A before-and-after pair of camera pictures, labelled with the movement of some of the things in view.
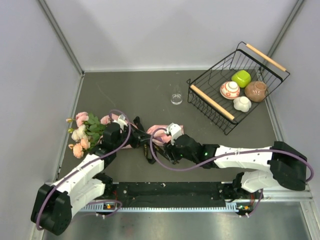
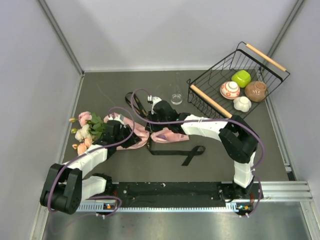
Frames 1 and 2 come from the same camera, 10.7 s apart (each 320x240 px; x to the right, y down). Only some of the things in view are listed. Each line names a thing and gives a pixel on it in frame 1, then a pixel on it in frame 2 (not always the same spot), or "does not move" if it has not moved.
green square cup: x=241 y=77 does not move
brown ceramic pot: x=256 y=91 does not move
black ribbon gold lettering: x=147 y=146 -> x=192 y=153
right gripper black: x=169 y=149 -> x=151 y=127
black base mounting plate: x=167 y=194 does not move
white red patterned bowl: x=229 y=90 does not move
